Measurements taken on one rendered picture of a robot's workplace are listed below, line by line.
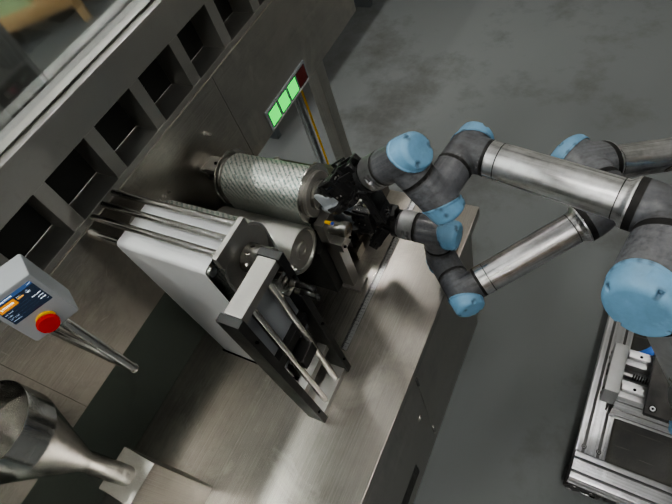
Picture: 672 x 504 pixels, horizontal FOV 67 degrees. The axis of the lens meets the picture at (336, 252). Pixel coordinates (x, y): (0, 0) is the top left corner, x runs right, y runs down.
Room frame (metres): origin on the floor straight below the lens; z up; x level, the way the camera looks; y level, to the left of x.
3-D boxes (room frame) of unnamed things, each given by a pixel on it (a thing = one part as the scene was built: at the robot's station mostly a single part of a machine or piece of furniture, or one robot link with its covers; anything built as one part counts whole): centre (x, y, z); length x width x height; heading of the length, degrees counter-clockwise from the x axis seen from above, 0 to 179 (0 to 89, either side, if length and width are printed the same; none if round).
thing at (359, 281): (0.81, -0.02, 1.05); 0.06 x 0.05 x 0.31; 45
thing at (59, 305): (0.50, 0.40, 1.66); 0.07 x 0.07 x 0.10; 19
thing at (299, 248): (0.87, 0.16, 1.18); 0.26 x 0.12 x 0.12; 45
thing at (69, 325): (0.51, 0.40, 1.51); 0.02 x 0.02 x 0.20
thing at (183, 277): (0.74, 0.34, 1.17); 0.34 x 0.05 x 0.54; 45
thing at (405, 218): (0.77, -0.19, 1.11); 0.08 x 0.05 x 0.08; 135
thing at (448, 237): (0.71, -0.25, 1.11); 0.11 x 0.08 x 0.09; 45
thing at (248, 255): (0.67, 0.15, 1.34); 0.06 x 0.06 x 0.06; 45
